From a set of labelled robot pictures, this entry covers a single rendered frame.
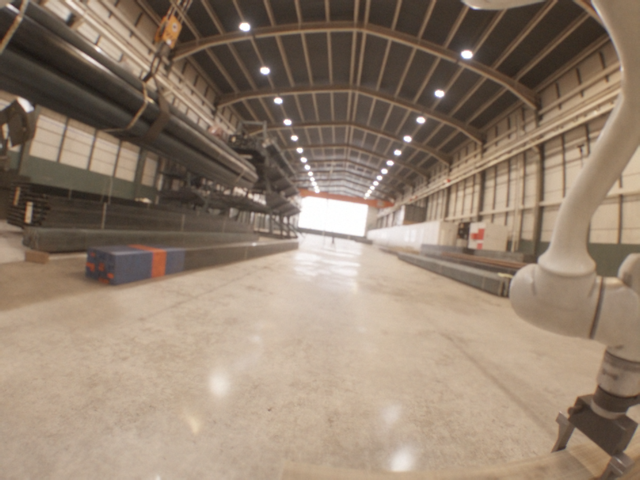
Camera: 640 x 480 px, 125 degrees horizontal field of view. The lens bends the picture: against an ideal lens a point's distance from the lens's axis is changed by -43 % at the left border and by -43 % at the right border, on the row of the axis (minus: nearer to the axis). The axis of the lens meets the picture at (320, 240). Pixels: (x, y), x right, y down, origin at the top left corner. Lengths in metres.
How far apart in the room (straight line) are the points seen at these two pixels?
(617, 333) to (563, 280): 0.13
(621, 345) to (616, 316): 0.05
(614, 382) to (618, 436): 0.09
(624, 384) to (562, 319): 0.15
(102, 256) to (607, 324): 1.82
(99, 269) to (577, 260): 1.80
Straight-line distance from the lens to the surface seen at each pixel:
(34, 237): 2.32
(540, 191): 13.89
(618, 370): 0.52
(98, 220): 2.97
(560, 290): 0.48
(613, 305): 0.50
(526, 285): 0.51
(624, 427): 0.55
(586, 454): 0.66
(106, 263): 1.65
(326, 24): 14.03
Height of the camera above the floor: 0.41
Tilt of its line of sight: 1 degrees down
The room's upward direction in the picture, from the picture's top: 8 degrees clockwise
